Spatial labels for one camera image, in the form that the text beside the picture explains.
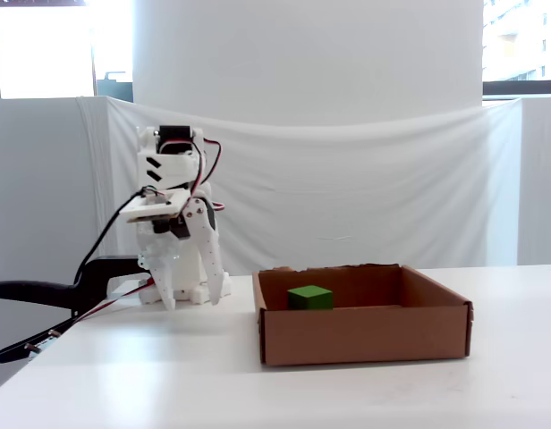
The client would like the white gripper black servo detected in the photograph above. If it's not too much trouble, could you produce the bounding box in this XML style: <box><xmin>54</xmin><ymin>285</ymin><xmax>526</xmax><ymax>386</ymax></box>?
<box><xmin>139</xmin><ymin>197</ymin><xmax>225</xmax><ymax>311</ymax></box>

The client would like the green cube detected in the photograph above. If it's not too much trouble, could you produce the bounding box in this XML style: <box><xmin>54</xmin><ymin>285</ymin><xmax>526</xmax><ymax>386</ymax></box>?
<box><xmin>287</xmin><ymin>284</ymin><xmax>334</xmax><ymax>311</ymax></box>

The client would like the brown cardboard box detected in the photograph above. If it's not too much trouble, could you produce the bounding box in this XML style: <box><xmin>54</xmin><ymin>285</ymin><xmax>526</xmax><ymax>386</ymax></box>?
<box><xmin>251</xmin><ymin>262</ymin><xmax>475</xmax><ymax>367</ymax></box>

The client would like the black clamp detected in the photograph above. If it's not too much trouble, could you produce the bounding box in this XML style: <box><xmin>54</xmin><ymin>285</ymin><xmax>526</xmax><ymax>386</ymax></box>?
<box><xmin>0</xmin><ymin>254</ymin><xmax>142</xmax><ymax>314</ymax></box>

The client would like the white partition panel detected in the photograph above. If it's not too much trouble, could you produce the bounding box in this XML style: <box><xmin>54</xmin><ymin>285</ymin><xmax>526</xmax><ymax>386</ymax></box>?
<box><xmin>516</xmin><ymin>96</ymin><xmax>551</xmax><ymax>267</ymax></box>
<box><xmin>0</xmin><ymin>96</ymin><xmax>109</xmax><ymax>287</ymax></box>

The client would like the white cloth backdrop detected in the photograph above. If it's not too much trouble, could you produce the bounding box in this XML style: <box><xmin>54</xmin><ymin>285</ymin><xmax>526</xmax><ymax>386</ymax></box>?
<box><xmin>76</xmin><ymin>96</ymin><xmax>522</xmax><ymax>273</ymax></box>

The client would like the black bar with metal pins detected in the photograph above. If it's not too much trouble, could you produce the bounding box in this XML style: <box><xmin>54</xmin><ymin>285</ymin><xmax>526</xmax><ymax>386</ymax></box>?
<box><xmin>0</xmin><ymin>315</ymin><xmax>78</xmax><ymax>364</ymax></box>

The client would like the white round column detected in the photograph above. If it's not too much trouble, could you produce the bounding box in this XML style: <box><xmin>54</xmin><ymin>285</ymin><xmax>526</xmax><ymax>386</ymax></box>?
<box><xmin>131</xmin><ymin>0</ymin><xmax>485</xmax><ymax>122</ymax></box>

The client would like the glass window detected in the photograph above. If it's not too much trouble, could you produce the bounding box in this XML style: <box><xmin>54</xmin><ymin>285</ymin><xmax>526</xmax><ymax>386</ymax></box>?
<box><xmin>482</xmin><ymin>0</ymin><xmax>551</xmax><ymax>97</ymax></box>
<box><xmin>0</xmin><ymin>0</ymin><xmax>134</xmax><ymax>100</ymax></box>

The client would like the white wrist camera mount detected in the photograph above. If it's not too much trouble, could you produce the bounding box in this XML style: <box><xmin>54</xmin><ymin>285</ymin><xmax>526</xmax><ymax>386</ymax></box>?
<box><xmin>118</xmin><ymin>187</ymin><xmax>191</xmax><ymax>223</ymax></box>

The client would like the red base wire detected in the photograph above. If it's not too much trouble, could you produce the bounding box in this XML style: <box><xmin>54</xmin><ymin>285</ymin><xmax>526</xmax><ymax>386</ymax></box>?
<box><xmin>76</xmin><ymin>277</ymin><xmax>157</xmax><ymax>323</ymax></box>

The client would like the black cable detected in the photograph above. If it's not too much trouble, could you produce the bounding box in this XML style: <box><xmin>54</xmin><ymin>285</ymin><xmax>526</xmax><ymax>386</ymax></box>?
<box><xmin>72</xmin><ymin>189</ymin><xmax>145</xmax><ymax>321</ymax></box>

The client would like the red arm wire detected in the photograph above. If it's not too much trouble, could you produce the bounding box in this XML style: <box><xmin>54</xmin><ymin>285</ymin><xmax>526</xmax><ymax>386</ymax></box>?
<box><xmin>189</xmin><ymin>139</ymin><xmax>226</xmax><ymax>215</ymax></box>

